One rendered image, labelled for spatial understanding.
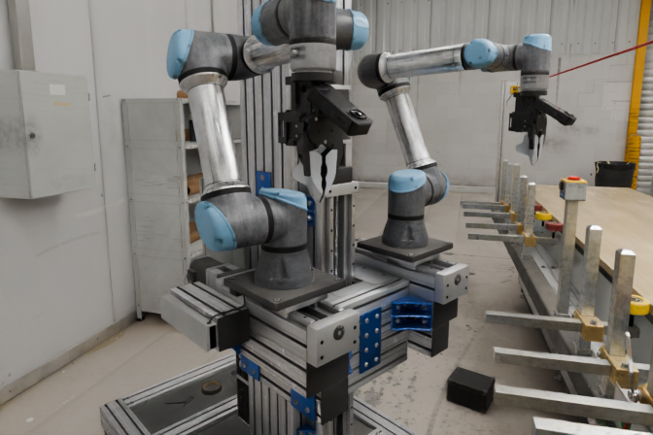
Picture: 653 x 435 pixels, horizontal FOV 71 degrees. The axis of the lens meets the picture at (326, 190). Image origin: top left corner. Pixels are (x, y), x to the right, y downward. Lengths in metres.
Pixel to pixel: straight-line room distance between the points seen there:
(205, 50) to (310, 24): 0.46
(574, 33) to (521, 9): 0.97
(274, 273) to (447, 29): 8.17
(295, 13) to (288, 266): 0.60
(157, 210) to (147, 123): 0.57
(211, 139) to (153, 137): 2.14
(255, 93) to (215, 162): 0.41
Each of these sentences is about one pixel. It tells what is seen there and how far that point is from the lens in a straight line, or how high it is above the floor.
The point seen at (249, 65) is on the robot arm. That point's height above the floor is 1.57.
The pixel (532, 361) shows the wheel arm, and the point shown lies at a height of 0.81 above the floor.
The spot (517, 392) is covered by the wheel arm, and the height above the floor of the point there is 0.86.
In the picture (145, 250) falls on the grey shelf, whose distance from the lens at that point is 3.41.
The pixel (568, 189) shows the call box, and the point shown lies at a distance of 1.82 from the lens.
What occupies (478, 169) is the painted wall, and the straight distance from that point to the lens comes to 8.97.
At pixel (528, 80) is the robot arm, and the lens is 1.43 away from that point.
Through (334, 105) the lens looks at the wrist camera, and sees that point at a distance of 0.71.
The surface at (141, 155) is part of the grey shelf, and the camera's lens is 3.29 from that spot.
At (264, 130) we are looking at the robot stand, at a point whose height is 1.40.
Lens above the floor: 1.45
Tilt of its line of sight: 9 degrees down
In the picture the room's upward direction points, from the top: straight up
